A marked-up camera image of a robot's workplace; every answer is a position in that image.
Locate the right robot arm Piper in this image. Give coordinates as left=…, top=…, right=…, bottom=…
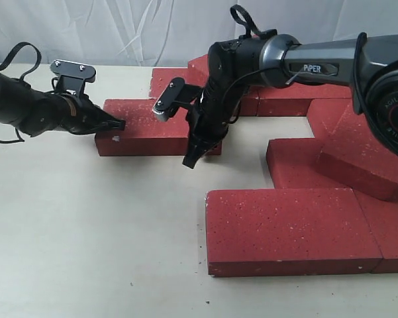
left=183, top=5, right=398, bottom=168

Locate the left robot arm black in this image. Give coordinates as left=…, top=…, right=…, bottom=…
left=0, top=42, right=126, bottom=142

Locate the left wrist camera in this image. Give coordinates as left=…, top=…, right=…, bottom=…
left=50, top=60, right=97, bottom=97

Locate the white backdrop curtain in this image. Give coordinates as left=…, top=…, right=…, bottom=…
left=0, top=1, right=398, bottom=66

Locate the front large red brick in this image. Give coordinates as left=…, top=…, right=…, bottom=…
left=205, top=188, right=383, bottom=278

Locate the angled red brick under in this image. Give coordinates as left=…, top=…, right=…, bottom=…
left=307, top=99, right=350, bottom=140

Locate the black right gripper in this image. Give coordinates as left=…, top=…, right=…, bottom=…
left=182, top=82, right=242, bottom=169

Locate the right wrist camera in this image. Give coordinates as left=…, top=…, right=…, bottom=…
left=152, top=77, right=203, bottom=122

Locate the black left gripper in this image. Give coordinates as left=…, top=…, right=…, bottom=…
left=51, top=92, right=125, bottom=134

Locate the red brick with white chip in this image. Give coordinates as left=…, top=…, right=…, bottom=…
left=94, top=98, right=223, bottom=157

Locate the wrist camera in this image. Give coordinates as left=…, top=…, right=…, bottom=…
left=50, top=60, right=97, bottom=97
left=152, top=77, right=203, bottom=122

